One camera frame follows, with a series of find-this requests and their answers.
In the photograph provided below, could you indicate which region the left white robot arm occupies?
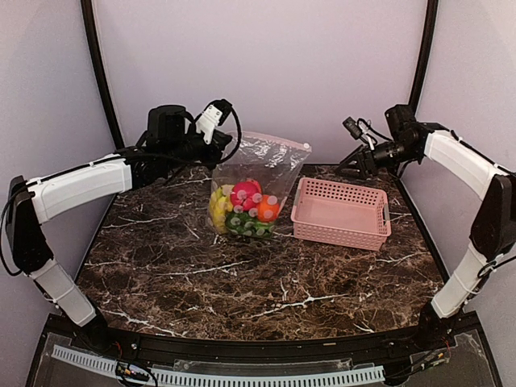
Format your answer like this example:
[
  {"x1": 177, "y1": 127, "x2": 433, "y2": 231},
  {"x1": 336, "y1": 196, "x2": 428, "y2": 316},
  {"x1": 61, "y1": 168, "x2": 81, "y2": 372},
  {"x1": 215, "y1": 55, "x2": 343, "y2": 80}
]
[{"x1": 1, "y1": 131, "x2": 232, "y2": 352}]

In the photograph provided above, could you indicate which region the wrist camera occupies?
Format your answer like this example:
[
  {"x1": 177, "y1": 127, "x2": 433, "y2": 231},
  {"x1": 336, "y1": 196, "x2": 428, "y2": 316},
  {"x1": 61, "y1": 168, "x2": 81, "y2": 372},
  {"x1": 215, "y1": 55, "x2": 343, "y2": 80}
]
[
  {"x1": 146, "y1": 105, "x2": 194, "y2": 151},
  {"x1": 385, "y1": 104, "x2": 416, "y2": 141}
]

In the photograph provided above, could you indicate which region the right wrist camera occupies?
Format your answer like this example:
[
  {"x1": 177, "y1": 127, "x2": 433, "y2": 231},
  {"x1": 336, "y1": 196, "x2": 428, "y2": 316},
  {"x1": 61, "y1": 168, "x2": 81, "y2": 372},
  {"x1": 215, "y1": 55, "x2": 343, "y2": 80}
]
[{"x1": 385, "y1": 104, "x2": 416, "y2": 141}]

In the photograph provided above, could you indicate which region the yellow toy banana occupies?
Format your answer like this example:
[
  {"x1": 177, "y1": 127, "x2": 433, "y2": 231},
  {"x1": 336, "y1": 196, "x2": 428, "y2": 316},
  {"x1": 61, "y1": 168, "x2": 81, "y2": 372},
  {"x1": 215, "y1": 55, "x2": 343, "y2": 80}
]
[{"x1": 209, "y1": 185, "x2": 234, "y2": 234}]

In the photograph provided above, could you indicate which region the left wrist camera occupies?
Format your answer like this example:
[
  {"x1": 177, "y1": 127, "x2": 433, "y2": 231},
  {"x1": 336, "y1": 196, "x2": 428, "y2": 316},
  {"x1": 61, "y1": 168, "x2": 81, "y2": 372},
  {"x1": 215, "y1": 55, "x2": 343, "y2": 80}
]
[{"x1": 146, "y1": 105, "x2": 194, "y2": 151}]

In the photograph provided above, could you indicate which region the pink plastic basket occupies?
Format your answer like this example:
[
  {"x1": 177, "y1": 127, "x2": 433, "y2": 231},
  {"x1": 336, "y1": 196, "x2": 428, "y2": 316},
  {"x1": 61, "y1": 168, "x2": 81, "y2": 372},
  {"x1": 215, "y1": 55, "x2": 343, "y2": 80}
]
[{"x1": 291, "y1": 177, "x2": 392, "y2": 251}]

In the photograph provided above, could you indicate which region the white slotted cable duct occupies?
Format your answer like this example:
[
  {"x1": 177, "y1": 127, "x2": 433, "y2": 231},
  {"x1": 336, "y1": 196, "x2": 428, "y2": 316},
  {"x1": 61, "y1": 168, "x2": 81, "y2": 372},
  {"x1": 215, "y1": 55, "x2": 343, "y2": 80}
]
[{"x1": 52, "y1": 344, "x2": 385, "y2": 386}]

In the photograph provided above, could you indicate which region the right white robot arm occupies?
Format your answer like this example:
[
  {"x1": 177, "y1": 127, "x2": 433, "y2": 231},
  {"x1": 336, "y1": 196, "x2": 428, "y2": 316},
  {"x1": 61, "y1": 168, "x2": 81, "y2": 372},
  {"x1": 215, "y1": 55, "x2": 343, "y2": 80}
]
[{"x1": 330, "y1": 115, "x2": 515, "y2": 330}]

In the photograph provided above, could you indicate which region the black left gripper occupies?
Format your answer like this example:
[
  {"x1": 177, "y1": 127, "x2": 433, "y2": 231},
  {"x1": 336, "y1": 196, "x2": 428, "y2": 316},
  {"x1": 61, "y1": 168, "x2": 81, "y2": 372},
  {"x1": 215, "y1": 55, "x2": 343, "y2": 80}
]
[{"x1": 164, "y1": 121, "x2": 233, "y2": 170}]

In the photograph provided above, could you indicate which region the black frame post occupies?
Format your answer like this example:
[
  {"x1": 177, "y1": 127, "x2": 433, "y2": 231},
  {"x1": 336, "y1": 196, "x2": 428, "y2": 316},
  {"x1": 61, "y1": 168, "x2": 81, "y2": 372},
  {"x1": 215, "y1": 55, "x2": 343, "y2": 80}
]
[
  {"x1": 408, "y1": 0, "x2": 439, "y2": 113},
  {"x1": 80, "y1": 0, "x2": 125, "y2": 148}
]

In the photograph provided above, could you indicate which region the right black frame post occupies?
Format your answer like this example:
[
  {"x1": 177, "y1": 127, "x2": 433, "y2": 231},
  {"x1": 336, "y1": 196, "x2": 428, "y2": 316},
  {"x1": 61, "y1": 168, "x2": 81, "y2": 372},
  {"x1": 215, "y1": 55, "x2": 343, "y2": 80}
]
[{"x1": 408, "y1": 0, "x2": 439, "y2": 113}]

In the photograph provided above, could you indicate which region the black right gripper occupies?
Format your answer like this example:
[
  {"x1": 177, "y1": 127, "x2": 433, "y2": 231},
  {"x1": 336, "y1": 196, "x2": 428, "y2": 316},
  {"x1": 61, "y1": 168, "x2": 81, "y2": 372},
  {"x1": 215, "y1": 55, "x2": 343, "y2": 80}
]
[{"x1": 335, "y1": 137, "x2": 419, "y2": 180}]

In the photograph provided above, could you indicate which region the orange toy fruit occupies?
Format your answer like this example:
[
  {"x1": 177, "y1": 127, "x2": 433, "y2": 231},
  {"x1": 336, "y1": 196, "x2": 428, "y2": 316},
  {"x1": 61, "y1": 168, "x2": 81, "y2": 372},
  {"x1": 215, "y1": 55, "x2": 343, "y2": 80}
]
[{"x1": 256, "y1": 194, "x2": 280, "y2": 223}]

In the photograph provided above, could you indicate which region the red toy apple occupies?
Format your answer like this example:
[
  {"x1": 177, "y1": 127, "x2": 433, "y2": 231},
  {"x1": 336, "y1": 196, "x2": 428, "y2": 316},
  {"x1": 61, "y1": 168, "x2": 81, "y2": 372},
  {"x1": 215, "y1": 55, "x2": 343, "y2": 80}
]
[{"x1": 230, "y1": 179, "x2": 263, "y2": 213}]

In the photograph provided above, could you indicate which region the clear zip top bag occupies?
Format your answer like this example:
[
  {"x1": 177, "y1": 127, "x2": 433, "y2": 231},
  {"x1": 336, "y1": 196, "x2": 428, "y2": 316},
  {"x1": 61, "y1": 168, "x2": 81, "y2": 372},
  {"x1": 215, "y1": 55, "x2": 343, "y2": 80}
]
[{"x1": 208, "y1": 131, "x2": 312, "y2": 233}]

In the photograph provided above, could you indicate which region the left black frame post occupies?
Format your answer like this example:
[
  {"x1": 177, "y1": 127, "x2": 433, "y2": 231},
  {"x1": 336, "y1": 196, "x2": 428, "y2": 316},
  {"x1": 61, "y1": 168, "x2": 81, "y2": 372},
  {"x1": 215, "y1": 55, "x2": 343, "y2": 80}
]
[{"x1": 80, "y1": 0, "x2": 125, "y2": 148}]

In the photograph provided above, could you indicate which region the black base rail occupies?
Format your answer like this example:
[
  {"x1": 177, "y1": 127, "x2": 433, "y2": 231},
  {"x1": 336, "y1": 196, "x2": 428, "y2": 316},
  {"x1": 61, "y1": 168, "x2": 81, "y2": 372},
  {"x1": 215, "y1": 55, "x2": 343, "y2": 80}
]
[{"x1": 40, "y1": 312, "x2": 485, "y2": 366}]

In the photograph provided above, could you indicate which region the green toy watermelon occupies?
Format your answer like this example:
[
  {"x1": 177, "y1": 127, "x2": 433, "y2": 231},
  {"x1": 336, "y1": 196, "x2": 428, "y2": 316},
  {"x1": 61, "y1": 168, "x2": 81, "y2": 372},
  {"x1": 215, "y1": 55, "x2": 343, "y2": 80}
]
[{"x1": 225, "y1": 212, "x2": 276, "y2": 238}]

